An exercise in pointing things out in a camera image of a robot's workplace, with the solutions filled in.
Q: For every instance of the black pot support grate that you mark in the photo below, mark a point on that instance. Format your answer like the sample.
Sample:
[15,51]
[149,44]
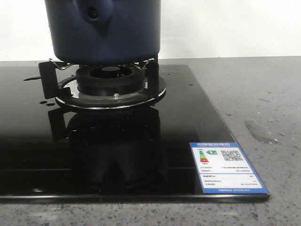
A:
[66,92]

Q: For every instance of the black gas burner head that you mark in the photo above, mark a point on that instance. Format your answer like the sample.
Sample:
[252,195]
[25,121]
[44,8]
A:
[106,81]

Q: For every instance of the blue energy label sticker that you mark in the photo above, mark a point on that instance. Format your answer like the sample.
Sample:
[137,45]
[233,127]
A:
[223,168]

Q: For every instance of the dark blue cooking pot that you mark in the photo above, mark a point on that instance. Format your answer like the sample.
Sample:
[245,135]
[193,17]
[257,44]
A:
[103,32]

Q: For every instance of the black glass gas cooktop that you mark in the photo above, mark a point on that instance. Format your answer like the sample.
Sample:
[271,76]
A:
[51,154]

